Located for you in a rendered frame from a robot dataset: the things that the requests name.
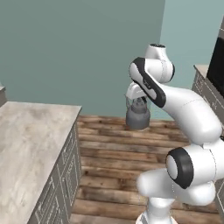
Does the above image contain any grey counter end block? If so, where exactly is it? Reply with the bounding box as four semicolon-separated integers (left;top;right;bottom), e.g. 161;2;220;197
0;82;8;108

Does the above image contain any grey kettle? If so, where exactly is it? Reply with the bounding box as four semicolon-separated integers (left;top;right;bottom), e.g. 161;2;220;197
125;94;151;131

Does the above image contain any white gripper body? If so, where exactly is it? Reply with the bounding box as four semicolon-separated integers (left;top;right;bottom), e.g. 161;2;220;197
124;81;149;102

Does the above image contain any grey island cupboard run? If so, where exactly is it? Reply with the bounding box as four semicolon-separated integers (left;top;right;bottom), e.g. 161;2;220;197
26;106;83;224

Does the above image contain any black built-in oven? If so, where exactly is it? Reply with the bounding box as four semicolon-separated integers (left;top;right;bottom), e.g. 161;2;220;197
206;17;224;98

